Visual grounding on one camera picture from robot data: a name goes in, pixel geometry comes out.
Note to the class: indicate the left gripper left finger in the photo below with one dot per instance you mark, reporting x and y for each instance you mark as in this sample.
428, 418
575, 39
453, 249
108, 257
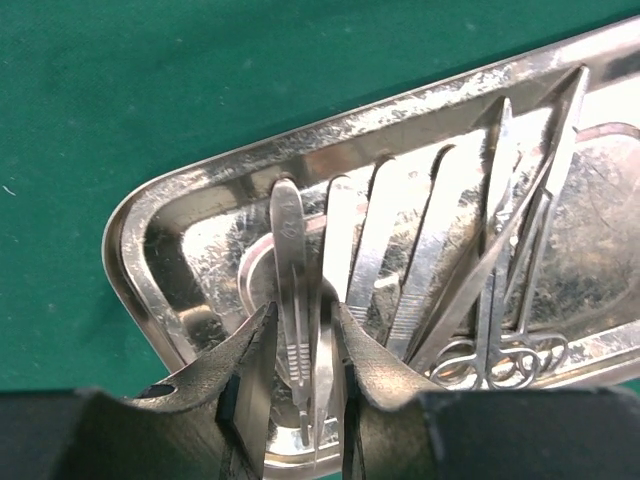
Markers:
208, 420

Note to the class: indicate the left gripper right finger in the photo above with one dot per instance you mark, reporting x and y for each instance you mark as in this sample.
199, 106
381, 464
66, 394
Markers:
397, 425

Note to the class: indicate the steel surgical scissors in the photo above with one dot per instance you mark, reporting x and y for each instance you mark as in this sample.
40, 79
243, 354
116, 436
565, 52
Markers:
464, 357

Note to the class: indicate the steel forceps tweezers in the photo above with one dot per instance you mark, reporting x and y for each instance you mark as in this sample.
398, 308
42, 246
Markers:
377, 229

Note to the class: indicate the steel hemostat clamp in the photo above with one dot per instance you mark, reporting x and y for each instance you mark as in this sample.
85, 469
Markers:
518, 357

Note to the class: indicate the steel instrument tray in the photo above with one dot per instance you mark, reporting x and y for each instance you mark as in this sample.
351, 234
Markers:
440, 285

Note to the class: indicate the steel scalpel handle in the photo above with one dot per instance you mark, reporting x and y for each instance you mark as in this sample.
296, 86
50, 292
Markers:
336, 263
288, 231

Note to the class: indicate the green surgical cloth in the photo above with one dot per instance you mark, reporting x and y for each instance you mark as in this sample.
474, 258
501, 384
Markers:
97, 97

